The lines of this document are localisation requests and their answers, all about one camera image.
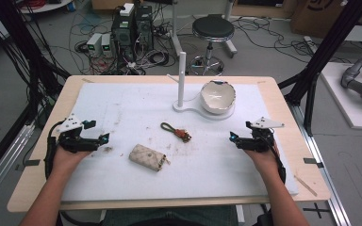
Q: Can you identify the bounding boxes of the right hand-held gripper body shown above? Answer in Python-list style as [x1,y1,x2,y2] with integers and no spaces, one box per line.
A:
[239,116,286,153]

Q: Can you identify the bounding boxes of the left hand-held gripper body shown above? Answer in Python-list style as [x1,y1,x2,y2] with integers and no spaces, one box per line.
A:
[56,113,100,154]

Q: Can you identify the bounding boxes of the person's left hand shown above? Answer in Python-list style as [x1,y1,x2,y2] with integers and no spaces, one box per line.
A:
[52,146,92,177]

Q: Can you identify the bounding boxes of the person's right hand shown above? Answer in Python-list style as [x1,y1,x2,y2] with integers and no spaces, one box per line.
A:
[243,144,281,181]

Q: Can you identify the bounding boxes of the white shell-shaped bowl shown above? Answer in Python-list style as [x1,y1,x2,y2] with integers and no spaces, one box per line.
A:
[199,80,237,116]

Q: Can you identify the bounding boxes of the beige quilted pouch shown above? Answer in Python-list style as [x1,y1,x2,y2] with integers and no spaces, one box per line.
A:
[128,143,172,173]

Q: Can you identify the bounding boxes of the white foam mat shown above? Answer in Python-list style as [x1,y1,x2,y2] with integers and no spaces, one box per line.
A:
[60,82,300,202]

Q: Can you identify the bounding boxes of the black tape strip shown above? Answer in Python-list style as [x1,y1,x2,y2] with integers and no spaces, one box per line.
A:
[303,156,325,170]
[14,158,41,172]

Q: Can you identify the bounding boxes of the thin wooden stick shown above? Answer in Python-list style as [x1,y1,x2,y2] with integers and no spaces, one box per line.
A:
[293,174,319,198]

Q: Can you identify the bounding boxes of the white stand with pole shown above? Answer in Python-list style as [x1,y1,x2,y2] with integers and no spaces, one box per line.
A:
[166,51,237,121]

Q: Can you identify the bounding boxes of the white platform board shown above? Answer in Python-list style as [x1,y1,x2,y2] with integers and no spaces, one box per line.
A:
[320,61,362,132]

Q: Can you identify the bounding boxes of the white power supply unit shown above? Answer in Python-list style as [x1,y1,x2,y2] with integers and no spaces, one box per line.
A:
[86,32,104,57]
[101,33,113,58]

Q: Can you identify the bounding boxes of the person's blue jeans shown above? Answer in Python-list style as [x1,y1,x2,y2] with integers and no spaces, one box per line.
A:
[101,204,240,226]

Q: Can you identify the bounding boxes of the black round stool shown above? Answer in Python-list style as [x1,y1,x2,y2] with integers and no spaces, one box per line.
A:
[189,14,236,77]

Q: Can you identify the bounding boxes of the black computer tower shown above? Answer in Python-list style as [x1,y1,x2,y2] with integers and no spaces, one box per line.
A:
[110,4,156,61]

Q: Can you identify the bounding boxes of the small white box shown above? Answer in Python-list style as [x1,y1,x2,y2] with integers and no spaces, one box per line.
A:
[119,2,136,18]

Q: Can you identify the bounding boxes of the brown cardboard box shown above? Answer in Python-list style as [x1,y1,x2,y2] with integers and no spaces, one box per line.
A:
[289,0,361,40]

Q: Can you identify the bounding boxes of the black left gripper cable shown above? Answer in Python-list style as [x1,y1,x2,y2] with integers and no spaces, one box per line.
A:
[43,120,68,181]

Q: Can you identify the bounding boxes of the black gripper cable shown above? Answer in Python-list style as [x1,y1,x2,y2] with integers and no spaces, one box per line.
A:
[263,133,288,185]
[43,120,68,181]

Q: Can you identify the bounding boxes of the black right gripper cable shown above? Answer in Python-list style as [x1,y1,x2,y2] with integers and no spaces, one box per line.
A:
[263,133,288,185]

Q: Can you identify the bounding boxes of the black metal frame post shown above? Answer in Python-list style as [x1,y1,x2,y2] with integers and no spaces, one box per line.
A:
[277,0,362,137]
[0,0,72,126]

